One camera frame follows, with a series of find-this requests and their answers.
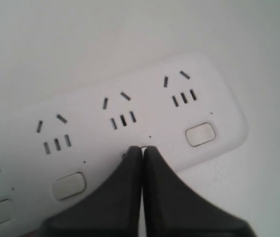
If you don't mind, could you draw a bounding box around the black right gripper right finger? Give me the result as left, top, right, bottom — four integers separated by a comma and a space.
142, 146, 256, 237

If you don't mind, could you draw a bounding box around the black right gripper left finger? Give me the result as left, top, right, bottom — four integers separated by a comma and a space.
38, 146, 143, 237

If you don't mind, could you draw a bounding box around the white five-socket power strip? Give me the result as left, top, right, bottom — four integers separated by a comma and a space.
0, 51, 250, 222

